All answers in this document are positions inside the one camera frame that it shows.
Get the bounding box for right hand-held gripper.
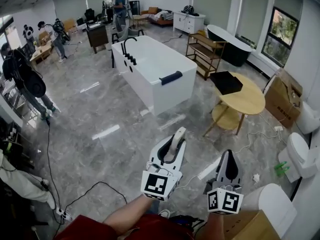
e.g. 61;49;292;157
206;149;245;216

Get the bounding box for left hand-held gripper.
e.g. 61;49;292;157
140;135;187;202

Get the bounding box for black tray box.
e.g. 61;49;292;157
209;70;244;96

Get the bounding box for person's left forearm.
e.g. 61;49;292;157
102;193;154;235

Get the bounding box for person's right forearm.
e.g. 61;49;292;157
199;210;227;240

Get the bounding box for large cardboard box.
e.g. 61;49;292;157
264;68;304;129

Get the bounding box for small cardboard box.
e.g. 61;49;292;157
37;31;52;46

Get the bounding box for person's blue trousers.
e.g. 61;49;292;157
144;198;161;215

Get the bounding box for green plastic bottle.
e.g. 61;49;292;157
274;160;291;177

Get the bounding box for white toilet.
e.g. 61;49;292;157
296;101;320;135
239;183;298;239
277;132;320;184

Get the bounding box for black waist pack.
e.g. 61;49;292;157
169;215;207;237

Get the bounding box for round wooden table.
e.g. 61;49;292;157
202;71;266;137

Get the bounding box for dark blue towel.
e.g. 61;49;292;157
159;70;183;86

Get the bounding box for white rectangular bathtub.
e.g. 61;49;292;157
111;35;198;117

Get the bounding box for wooden shelf cart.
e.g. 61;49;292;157
185;32;227;81

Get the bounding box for person's red shirt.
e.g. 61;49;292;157
53;213;196;240

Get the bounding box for black bathtub faucet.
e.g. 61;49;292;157
120;36;138;66

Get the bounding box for black oval bathtub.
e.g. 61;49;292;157
206;24;255;67

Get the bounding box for grey chair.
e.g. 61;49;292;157
111;25;145;51

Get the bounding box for white drawer cabinet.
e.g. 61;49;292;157
173;10;207;34

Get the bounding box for orange sofa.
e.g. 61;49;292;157
143;6;175;27

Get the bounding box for dark wooden cabinet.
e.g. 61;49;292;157
86;22;110;54

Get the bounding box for small wooden stool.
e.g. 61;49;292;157
132;14;148;29

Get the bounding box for black framed window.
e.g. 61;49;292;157
261;6;300;68

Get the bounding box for black backpack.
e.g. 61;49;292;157
181;5;200;17

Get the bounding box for black framed screen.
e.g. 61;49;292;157
129;0;140;16

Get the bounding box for black office chair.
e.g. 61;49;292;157
83;8;98;24

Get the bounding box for low wooden table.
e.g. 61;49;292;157
29;42;55;65

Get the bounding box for black power cable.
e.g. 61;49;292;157
44;118;128;212

